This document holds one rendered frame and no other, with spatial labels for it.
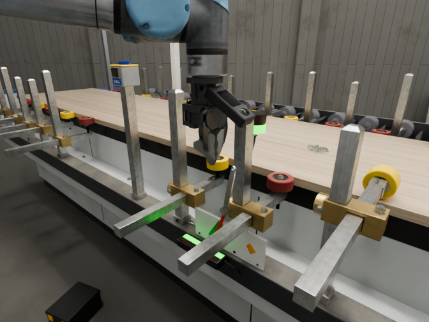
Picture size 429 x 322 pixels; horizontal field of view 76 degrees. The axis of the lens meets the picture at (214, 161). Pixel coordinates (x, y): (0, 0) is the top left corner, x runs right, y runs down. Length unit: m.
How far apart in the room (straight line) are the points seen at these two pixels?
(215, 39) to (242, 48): 4.30
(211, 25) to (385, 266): 0.76
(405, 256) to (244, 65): 4.31
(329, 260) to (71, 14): 0.51
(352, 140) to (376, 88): 4.87
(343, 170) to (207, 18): 0.40
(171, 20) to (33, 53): 5.71
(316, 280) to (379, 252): 0.49
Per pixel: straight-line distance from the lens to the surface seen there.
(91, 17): 0.46
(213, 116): 0.63
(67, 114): 1.96
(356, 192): 0.85
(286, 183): 0.83
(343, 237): 0.54
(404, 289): 0.96
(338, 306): 0.79
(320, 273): 0.46
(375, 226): 0.62
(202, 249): 0.63
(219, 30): 0.61
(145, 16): 0.43
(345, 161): 0.59
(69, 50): 5.73
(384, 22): 5.39
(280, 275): 0.82
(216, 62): 0.61
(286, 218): 0.98
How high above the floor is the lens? 1.26
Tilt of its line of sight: 22 degrees down
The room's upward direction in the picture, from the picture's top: straight up
